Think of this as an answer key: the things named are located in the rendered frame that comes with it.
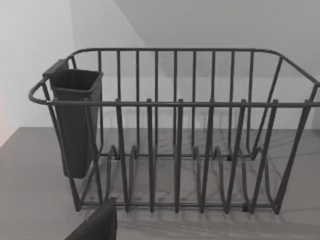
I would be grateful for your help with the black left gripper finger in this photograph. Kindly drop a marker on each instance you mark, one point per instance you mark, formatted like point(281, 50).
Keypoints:
point(100, 223)

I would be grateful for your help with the dark grey utensil cup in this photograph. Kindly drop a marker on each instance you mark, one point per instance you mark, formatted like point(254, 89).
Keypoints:
point(75, 125)

